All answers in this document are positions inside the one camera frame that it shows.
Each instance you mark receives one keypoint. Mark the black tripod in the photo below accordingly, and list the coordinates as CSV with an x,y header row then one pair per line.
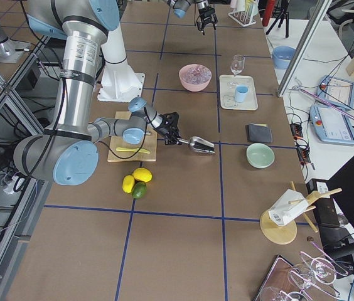
x,y
282,17

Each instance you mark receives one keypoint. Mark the yellow lemon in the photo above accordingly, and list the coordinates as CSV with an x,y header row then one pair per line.
x,y
128,183
142,174

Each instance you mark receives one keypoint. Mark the far blue teach pendant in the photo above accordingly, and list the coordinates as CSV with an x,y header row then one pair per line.
x,y
337,91

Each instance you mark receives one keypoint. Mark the blue teach pendant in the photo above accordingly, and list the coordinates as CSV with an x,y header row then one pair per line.
x,y
331,126
337,91

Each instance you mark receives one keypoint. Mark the cream bear tray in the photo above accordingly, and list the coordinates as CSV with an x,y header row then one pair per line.
x,y
227,94

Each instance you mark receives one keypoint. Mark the clear wine glass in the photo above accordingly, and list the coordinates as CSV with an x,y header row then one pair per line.
x,y
236,67

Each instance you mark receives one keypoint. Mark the aluminium frame post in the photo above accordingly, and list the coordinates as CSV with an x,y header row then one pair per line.
x,y
307,36

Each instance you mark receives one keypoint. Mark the stainless steel ice scoop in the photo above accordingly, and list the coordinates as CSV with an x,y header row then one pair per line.
x,y
199,145

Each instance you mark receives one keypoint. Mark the green bowl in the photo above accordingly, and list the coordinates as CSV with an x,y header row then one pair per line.
x,y
260,155

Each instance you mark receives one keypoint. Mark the white wire cup rack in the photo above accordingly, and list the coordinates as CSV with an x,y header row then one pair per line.
x,y
244,11

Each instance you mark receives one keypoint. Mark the red fire extinguisher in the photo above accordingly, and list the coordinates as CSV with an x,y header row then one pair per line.
x,y
268,12

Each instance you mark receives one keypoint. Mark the pile of clear ice cubes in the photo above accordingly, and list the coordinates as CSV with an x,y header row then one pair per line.
x,y
197,74

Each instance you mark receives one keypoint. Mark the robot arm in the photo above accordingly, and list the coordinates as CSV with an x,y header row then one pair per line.
x,y
180,8
66,151

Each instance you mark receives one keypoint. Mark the yellow plastic knife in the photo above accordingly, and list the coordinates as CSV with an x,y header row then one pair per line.
x,y
139,150

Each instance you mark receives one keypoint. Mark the white power strip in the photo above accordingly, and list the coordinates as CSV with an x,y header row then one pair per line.
x,y
14,185

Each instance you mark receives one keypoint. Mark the grey folded cloth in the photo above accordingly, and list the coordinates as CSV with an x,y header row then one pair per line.
x,y
258,133

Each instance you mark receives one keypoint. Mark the pink bowl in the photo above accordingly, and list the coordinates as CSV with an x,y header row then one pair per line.
x,y
188,86

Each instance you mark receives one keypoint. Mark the green avocado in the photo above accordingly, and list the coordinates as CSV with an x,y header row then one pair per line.
x,y
139,190

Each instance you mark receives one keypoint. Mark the wooden cutting board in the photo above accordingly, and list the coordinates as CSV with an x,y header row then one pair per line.
x,y
150,144

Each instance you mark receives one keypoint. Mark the near blue teach pendant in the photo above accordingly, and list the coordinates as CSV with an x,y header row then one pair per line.
x,y
331,126

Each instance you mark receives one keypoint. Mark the wooden stand round base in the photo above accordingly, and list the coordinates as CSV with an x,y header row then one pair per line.
x,y
278,222

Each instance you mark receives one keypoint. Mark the light blue cup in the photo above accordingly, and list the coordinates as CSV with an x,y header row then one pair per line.
x,y
241,92

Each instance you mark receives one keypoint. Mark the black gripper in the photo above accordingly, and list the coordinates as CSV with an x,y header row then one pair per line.
x,y
204,13
165,128

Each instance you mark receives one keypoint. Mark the blue bowl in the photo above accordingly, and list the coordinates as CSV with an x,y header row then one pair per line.
x,y
282,56

